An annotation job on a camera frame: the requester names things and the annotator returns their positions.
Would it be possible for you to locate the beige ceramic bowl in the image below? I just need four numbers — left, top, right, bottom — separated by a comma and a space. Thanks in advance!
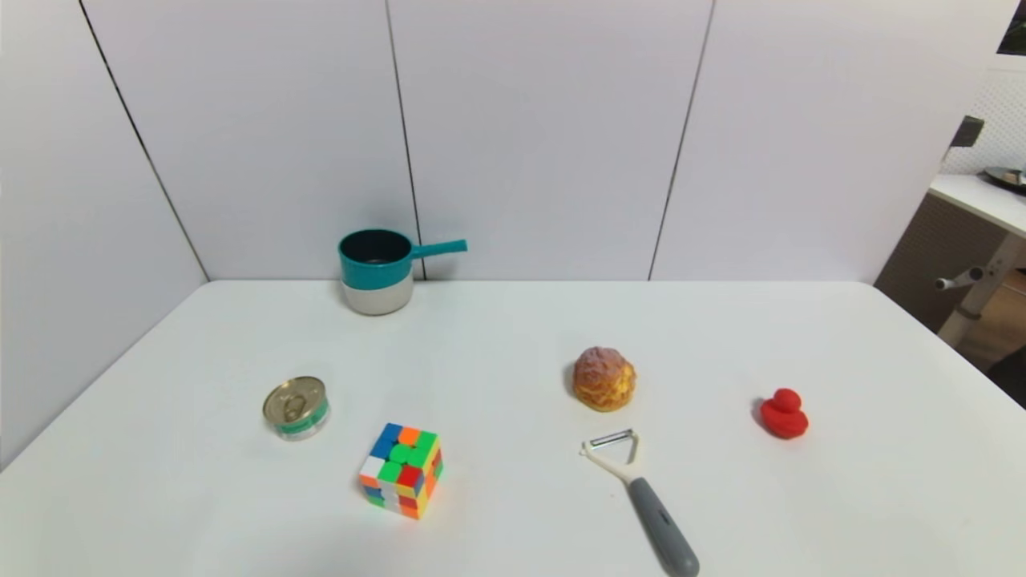
342, 271, 414, 316

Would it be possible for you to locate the multicolour puzzle cube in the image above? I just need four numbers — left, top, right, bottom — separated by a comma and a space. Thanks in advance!
358, 422, 444, 520

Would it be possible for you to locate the black wall-mounted box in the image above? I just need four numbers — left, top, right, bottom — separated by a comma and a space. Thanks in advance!
951, 115, 986, 149

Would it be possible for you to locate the golden cream puff bread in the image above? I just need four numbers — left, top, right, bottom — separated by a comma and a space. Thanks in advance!
572, 346, 637, 413

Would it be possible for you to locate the white pegboard panel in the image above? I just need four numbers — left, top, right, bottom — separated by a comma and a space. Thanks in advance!
942, 68, 1026, 177

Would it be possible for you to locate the tin can with pull tab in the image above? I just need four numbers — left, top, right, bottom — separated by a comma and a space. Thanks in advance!
262, 376, 331, 442

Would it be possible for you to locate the red rubber duck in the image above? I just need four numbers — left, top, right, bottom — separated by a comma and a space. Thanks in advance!
758, 388, 810, 440

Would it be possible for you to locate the black object on floor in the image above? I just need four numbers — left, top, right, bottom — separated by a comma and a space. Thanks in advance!
986, 345, 1026, 406

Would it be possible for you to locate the white desk with leg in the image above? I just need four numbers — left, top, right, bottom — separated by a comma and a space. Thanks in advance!
928, 173, 1026, 347

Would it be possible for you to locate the teal saucepan with handle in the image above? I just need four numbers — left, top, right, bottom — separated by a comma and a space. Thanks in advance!
337, 229, 468, 292

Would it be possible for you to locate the white desk crank handle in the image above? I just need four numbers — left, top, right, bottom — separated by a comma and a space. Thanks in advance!
934, 267, 985, 291

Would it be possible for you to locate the brown desk side panel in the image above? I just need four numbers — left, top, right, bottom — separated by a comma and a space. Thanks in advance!
874, 192, 1004, 333

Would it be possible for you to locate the white peeler with grey handle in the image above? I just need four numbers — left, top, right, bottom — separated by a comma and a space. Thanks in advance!
580, 429, 701, 577

